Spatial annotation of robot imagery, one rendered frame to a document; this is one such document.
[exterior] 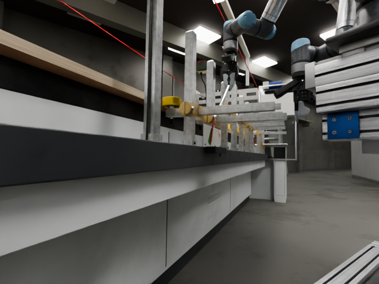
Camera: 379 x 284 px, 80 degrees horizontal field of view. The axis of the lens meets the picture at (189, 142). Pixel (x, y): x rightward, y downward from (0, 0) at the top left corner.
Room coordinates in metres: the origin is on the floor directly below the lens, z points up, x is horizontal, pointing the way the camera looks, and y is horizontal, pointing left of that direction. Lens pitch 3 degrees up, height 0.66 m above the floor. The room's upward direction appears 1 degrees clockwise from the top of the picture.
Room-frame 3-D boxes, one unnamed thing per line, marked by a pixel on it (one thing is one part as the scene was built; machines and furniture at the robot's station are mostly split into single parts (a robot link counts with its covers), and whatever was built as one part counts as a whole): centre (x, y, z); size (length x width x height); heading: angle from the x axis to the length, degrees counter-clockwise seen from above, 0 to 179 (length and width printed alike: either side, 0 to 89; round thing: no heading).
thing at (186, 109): (0.90, -0.01, 0.84); 0.14 x 0.06 x 0.05; 156
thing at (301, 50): (0.98, -0.49, 1.13); 0.09 x 0.08 x 0.11; 105
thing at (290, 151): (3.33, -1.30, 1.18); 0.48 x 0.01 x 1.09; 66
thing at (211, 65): (1.11, -0.10, 0.90); 0.04 x 0.04 x 0.48; 66
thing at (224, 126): (1.34, -0.21, 0.87); 0.04 x 0.04 x 0.48; 66
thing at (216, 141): (1.07, -0.11, 0.75); 0.26 x 0.01 x 0.10; 156
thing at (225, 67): (1.15, -0.21, 1.15); 0.09 x 0.08 x 0.12; 156
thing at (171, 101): (0.96, 0.08, 0.85); 0.08 x 0.08 x 0.11
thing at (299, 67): (0.98, -0.49, 1.05); 0.08 x 0.08 x 0.05
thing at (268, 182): (3.96, -0.80, 0.95); 1.65 x 0.70 x 1.90; 66
